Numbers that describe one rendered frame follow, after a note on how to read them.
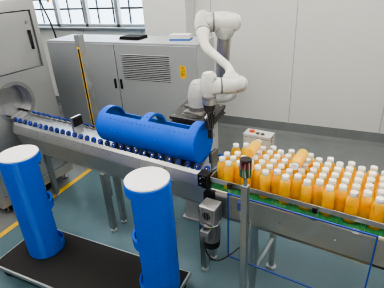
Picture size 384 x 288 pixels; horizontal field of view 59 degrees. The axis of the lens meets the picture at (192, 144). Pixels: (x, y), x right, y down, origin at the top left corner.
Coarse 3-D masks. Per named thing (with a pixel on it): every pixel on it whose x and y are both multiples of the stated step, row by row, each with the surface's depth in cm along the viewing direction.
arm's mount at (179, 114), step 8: (184, 104) 303; (216, 104) 301; (176, 112) 290; (216, 112) 287; (224, 112) 301; (176, 120) 283; (184, 120) 280; (192, 120) 276; (200, 120) 276; (216, 120) 284
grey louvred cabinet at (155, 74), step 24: (48, 48) 449; (72, 48) 432; (96, 48) 417; (120, 48) 402; (144, 48) 388; (168, 48) 376; (192, 48) 364; (72, 72) 450; (96, 72) 433; (120, 72) 417; (144, 72) 401; (168, 72) 388; (192, 72) 376; (72, 96) 468; (96, 96) 450; (120, 96) 433; (144, 96) 417; (168, 96) 402; (168, 120) 417
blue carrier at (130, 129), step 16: (112, 112) 272; (96, 128) 262; (112, 128) 252; (128, 128) 245; (144, 128) 238; (160, 128) 232; (176, 128) 227; (192, 128) 222; (128, 144) 253; (144, 144) 241; (160, 144) 232; (176, 144) 225; (192, 144) 219; (208, 144) 237; (192, 160) 226
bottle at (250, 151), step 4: (256, 140) 219; (252, 144) 213; (256, 144) 214; (260, 144) 217; (248, 148) 209; (252, 148) 209; (256, 148) 212; (244, 152) 211; (248, 152) 210; (252, 152) 208; (256, 152) 212; (248, 156) 211; (252, 156) 210
